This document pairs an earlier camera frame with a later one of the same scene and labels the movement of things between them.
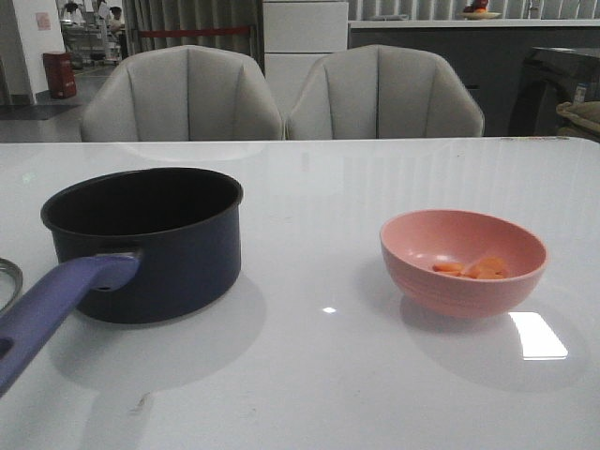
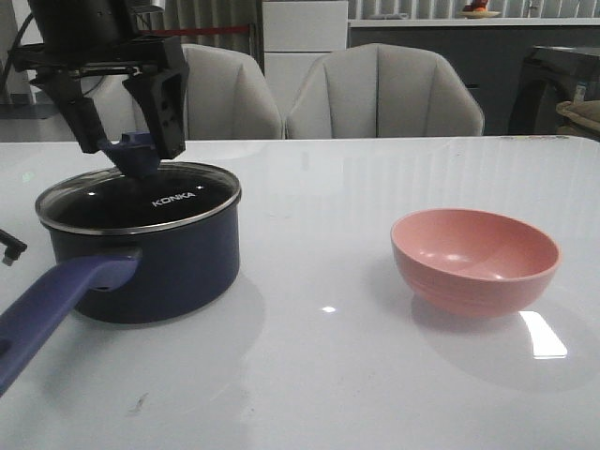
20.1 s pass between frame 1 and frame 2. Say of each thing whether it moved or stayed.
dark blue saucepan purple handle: stayed
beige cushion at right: stayed
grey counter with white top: stayed
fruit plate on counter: stayed
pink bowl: moved
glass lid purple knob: moved
